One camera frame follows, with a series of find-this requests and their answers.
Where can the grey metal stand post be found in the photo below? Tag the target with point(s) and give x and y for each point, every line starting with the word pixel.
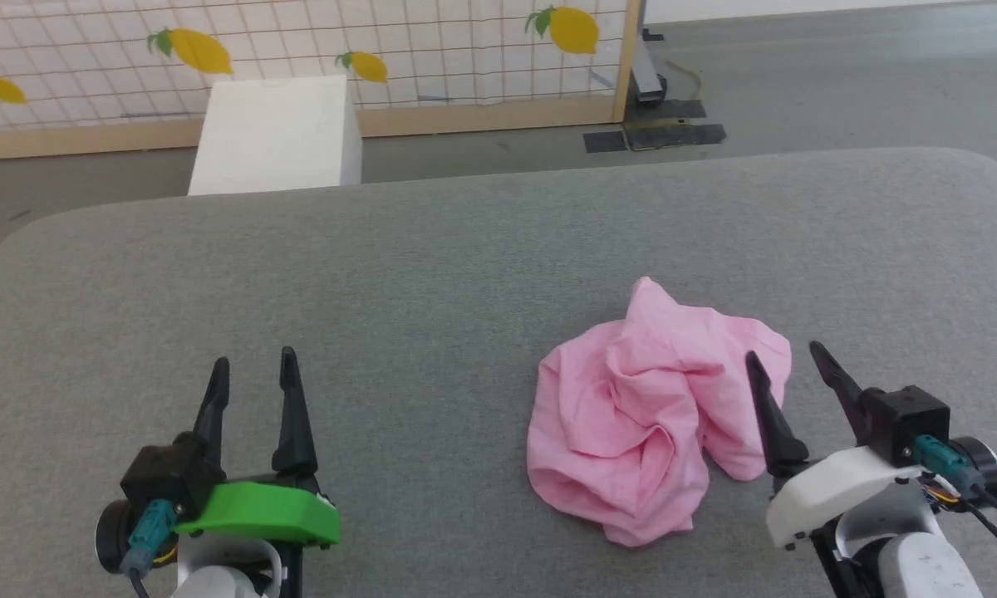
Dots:
pixel 648 66

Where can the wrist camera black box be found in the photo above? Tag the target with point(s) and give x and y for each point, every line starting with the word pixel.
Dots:
pixel 162 482
pixel 910 419

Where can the lemon print grid screen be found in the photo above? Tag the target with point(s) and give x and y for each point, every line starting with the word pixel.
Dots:
pixel 299 41

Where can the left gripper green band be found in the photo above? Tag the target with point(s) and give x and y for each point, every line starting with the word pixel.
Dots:
pixel 266 511

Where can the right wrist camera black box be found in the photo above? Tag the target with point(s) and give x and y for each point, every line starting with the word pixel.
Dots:
pixel 910 419

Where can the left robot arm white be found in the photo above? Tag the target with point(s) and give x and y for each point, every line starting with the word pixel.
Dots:
pixel 216 581

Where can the white box cabinet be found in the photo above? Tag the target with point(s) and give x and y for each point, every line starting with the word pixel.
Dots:
pixel 274 137

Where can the large black floor tape patch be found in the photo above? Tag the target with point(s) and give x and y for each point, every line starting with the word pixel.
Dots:
pixel 673 133

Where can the small black floor tape patch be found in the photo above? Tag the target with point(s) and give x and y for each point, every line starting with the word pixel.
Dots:
pixel 605 141

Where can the pink crumpled garment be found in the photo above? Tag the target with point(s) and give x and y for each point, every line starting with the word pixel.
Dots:
pixel 631 415

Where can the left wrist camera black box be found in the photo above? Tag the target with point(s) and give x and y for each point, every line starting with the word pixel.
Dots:
pixel 162 482

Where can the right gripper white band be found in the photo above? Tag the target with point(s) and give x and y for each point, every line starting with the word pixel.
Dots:
pixel 831 486

